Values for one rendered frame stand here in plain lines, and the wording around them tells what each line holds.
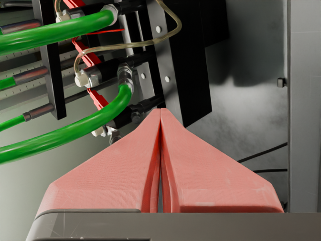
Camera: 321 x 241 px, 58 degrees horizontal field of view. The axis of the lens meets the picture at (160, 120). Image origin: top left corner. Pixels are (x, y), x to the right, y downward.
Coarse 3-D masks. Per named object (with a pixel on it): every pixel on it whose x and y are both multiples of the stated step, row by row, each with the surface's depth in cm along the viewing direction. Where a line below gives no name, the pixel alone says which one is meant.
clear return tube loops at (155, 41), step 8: (56, 0) 36; (160, 0) 38; (56, 8) 37; (168, 8) 38; (176, 16) 37; (176, 32) 36; (152, 40) 35; (160, 40) 35; (88, 48) 38; (96, 48) 37; (104, 48) 37; (112, 48) 36; (120, 48) 36; (80, 56) 40
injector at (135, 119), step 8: (160, 96) 51; (136, 104) 49; (144, 104) 49; (152, 104) 50; (128, 112) 46; (136, 112) 46; (144, 112) 49; (112, 120) 44; (120, 120) 45; (128, 120) 46; (136, 120) 45; (104, 128) 44; (104, 136) 45
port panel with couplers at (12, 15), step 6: (0, 0) 56; (6, 0) 57; (12, 0) 58; (18, 0) 58; (24, 0) 59; (0, 6) 55; (12, 12) 58; (18, 12) 59; (24, 12) 59; (30, 12) 60; (0, 18) 57; (6, 18) 57
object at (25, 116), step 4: (24, 112) 56; (20, 116) 55; (24, 116) 55; (28, 116) 56; (8, 120) 54; (12, 120) 54; (16, 120) 55; (20, 120) 55; (24, 120) 56; (28, 120) 56; (0, 124) 53; (4, 124) 53; (8, 124) 54; (12, 124) 54; (16, 124) 55; (0, 128) 53; (4, 128) 53; (8, 128) 54
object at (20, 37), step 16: (96, 16) 25; (112, 16) 28; (0, 32) 43; (16, 32) 21; (32, 32) 21; (48, 32) 22; (64, 32) 22; (80, 32) 24; (0, 48) 21; (16, 48) 21
